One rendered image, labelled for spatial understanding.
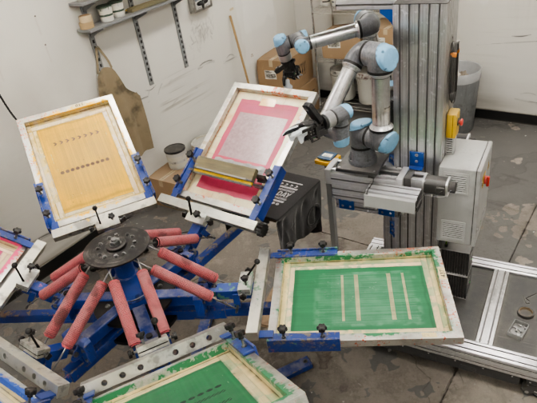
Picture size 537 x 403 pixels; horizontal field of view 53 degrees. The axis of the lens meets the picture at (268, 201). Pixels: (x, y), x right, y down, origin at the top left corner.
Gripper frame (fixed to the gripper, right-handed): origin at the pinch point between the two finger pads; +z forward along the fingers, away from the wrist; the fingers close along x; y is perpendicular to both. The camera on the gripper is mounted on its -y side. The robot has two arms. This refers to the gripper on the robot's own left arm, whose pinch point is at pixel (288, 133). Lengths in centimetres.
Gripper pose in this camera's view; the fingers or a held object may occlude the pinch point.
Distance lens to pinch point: 228.2
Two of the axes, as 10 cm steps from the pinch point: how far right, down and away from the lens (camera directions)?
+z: -7.8, 4.2, -4.6
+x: -5.8, -2.4, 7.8
